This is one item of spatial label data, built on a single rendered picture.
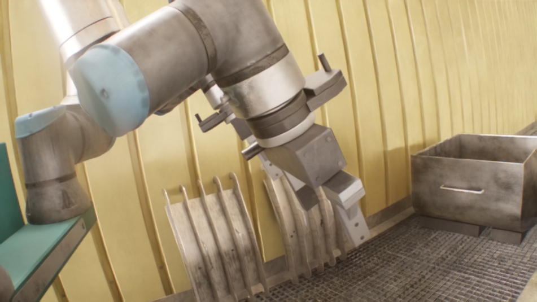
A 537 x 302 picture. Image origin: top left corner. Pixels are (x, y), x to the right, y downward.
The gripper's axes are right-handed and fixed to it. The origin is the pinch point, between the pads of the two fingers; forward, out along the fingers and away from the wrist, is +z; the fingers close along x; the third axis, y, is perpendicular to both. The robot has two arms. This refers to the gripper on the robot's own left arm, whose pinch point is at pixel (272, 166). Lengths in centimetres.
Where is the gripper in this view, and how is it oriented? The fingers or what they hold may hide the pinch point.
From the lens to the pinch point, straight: 82.3
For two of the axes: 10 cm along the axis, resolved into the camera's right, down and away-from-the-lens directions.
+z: 5.2, 8.5, 0.5
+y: 8.5, -5.3, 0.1
